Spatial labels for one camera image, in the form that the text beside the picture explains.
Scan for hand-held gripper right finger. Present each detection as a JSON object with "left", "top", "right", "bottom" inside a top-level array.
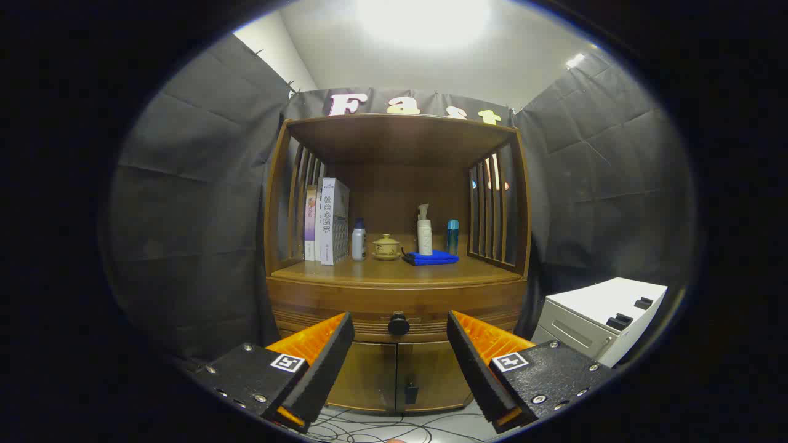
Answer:
[{"left": 447, "top": 310, "right": 616, "bottom": 433}]

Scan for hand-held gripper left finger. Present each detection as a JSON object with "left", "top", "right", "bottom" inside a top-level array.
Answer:
[{"left": 194, "top": 312, "right": 355, "bottom": 431}]

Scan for wooden drawer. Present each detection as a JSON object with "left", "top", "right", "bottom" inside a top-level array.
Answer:
[{"left": 267, "top": 278, "right": 528, "bottom": 344}]

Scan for wooden cabinet door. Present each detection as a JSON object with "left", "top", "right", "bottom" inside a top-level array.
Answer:
[
  {"left": 328, "top": 342, "right": 398, "bottom": 412},
  {"left": 397, "top": 342, "right": 473, "bottom": 412}
]

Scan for wooden countertop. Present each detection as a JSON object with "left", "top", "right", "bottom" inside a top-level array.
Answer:
[{"left": 271, "top": 253, "right": 525, "bottom": 287}]

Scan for white plastic drawer unit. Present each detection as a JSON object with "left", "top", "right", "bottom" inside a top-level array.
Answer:
[{"left": 531, "top": 277, "right": 669, "bottom": 368}]

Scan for wooden cabinet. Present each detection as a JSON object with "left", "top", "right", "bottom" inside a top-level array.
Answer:
[{"left": 263, "top": 113, "right": 533, "bottom": 414}]

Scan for folded blue cloth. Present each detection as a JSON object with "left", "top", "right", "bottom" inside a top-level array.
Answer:
[{"left": 403, "top": 249, "right": 460, "bottom": 266}]

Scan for yellow lidded teacup with saucer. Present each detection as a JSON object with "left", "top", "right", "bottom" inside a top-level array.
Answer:
[{"left": 372, "top": 233, "right": 403, "bottom": 261}]

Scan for white pump bottle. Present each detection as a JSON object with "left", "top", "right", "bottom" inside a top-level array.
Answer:
[{"left": 417, "top": 204, "right": 433, "bottom": 257}]

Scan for thin purple book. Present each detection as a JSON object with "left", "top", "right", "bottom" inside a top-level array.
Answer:
[{"left": 304, "top": 185, "right": 319, "bottom": 261}]

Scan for thick white patterned book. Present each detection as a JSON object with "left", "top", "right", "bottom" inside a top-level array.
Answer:
[{"left": 319, "top": 177, "right": 350, "bottom": 266}]

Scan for black floor cables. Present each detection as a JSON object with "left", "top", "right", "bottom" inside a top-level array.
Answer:
[{"left": 305, "top": 406, "right": 493, "bottom": 443}]

